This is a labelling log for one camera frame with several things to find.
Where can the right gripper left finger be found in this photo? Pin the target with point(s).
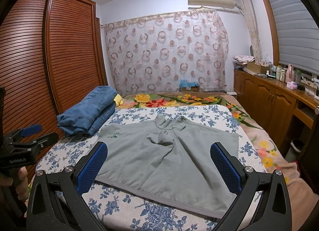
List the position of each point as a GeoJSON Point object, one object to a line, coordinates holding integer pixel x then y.
{"type": "Point", "coordinates": [56, 201]}

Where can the folded floral cloth stack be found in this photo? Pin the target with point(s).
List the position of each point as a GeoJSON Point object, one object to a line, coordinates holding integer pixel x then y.
{"type": "Point", "coordinates": [244, 59]}

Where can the pink bottle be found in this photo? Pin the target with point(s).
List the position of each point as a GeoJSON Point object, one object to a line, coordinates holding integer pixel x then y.
{"type": "Point", "coordinates": [290, 74]}

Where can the circle patterned sheer curtain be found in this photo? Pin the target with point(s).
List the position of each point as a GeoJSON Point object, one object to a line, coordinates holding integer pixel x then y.
{"type": "Point", "coordinates": [156, 53]}

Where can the left hand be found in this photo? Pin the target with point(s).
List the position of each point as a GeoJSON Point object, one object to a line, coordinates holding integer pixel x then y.
{"type": "Point", "coordinates": [21, 187]}

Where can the box with blue cloth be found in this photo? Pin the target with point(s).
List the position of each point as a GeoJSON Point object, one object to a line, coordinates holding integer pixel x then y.
{"type": "Point", "coordinates": [185, 85]}

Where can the grey window roller blind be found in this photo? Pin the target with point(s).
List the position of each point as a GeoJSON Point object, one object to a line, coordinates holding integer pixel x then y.
{"type": "Point", "coordinates": [297, 34]}

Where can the brown louvered wooden wardrobe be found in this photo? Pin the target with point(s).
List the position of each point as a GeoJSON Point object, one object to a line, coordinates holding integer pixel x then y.
{"type": "Point", "coordinates": [51, 58]}

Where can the grey-green pants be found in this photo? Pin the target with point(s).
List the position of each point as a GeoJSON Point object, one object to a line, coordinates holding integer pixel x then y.
{"type": "Point", "coordinates": [168, 161]}

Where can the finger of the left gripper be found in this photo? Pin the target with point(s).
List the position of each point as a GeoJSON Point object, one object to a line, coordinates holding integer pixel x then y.
{"type": "Point", "coordinates": [24, 132]}
{"type": "Point", "coordinates": [38, 144]}

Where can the yellow plush toy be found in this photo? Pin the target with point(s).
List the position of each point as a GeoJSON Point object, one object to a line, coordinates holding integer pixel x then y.
{"type": "Point", "coordinates": [118, 100]}

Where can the cardboard box on sideboard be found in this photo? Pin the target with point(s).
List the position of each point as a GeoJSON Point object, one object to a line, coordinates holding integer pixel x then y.
{"type": "Point", "coordinates": [256, 68]}

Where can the colourful flower blanket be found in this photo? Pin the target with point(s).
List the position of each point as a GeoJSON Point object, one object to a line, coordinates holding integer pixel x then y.
{"type": "Point", "coordinates": [304, 202]}

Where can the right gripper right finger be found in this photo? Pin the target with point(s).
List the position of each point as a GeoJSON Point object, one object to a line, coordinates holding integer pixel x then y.
{"type": "Point", "coordinates": [273, 211]}

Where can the long wooden sideboard cabinet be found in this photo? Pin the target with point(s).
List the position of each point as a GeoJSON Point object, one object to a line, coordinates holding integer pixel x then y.
{"type": "Point", "coordinates": [283, 113]}

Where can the folded blue denim jeans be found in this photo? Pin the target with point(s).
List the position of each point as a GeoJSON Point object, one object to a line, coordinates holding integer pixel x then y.
{"type": "Point", "coordinates": [87, 116]}

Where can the beige tied side curtain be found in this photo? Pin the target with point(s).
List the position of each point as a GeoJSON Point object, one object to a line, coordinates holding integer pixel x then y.
{"type": "Point", "coordinates": [250, 18]}

